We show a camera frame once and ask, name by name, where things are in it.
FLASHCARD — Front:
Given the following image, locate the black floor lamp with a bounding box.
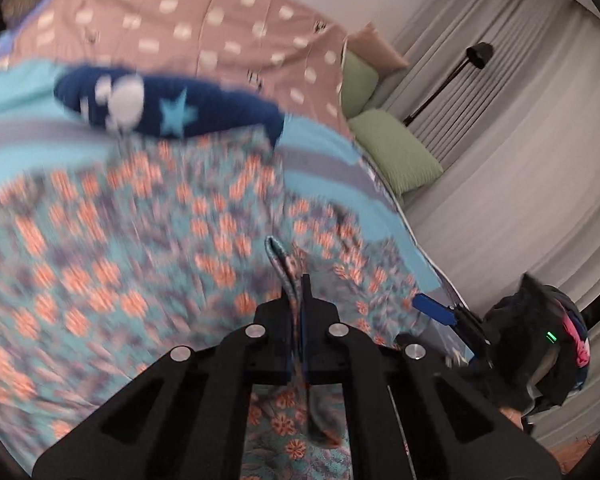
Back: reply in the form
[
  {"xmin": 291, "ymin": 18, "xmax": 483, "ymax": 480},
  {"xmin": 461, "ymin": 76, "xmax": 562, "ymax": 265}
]
[{"xmin": 402, "ymin": 42, "xmax": 494, "ymax": 126}]

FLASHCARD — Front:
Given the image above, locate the small green pillow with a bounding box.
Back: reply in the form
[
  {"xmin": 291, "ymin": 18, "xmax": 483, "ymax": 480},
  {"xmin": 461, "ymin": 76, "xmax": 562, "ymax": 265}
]
[{"xmin": 340, "ymin": 50, "xmax": 381, "ymax": 119}]

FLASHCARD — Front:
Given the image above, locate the beige pillow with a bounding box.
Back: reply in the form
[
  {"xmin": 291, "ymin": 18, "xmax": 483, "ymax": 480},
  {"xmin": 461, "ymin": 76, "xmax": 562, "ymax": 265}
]
[{"xmin": 347, "ymin": 22, "xmax": 411, "ymax": 74}]

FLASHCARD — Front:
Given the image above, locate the grey curtain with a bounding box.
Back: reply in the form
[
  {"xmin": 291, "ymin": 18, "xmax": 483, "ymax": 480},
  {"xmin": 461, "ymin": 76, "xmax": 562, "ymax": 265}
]
[{"xmin": 377, "ymin": 0, "xmax": 600, "ymax": 456}]

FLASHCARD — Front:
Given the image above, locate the large green pillow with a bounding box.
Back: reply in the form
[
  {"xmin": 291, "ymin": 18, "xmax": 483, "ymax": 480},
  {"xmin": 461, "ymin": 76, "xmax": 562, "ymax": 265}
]
[{"xmin": 349, "ymin": 109, "xmax": 444, "ymax": 196}]

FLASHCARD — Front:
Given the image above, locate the teal floral patterned garment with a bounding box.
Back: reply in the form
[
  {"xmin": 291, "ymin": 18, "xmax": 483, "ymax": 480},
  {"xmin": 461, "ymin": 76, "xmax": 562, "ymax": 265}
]
[{"xmin": 0, "ymin": 137, "xmax": 431, "ymax": 480}]

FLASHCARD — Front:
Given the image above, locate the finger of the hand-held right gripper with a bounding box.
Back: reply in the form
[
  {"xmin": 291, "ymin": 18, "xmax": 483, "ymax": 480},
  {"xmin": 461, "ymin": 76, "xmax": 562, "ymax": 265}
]
[{"xmin": 411, "ymin": 294, "xmax": 492, "ymax": 361}]

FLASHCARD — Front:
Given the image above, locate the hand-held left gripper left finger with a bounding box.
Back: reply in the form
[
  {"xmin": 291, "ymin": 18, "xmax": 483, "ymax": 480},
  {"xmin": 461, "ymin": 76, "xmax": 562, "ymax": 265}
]
[{"xmin": 32, "ymin": 296, "xmax": 303, "ymax": 480}]

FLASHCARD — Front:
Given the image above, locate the navy star print garment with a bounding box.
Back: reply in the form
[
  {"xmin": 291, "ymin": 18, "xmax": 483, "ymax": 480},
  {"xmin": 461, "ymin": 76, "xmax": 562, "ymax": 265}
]
[{"xmin": 53, "ymin": 62, "xmax": 287, "ymax": 150}]

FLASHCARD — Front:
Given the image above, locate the pink garment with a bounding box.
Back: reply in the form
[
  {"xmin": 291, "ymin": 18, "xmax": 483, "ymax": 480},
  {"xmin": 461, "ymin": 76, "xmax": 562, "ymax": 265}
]
[{"xmin": 562, "ymin": 310, "xmax": 592, "ymax": 368}]

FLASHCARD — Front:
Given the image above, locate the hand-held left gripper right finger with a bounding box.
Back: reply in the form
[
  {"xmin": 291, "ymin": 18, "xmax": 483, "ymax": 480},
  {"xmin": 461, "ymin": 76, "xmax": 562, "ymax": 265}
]
[{"xmin": 300, "ymin": 274, "xmax": 563, "ymax": 480}]

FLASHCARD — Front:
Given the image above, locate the teal and grey blanket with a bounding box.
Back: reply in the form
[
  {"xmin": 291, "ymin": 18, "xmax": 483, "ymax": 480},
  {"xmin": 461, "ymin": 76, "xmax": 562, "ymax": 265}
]
[{"xmin": 0, "ymin": 59, "xmax": 473, "ymax": 361}]

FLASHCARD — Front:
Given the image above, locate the pink dotted bedsheet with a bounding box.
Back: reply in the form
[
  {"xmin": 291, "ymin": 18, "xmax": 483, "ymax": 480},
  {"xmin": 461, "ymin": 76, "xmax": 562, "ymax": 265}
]
[{"xmin": 0, "ymin": 0, "xmax": 356, "ymax": 142}]

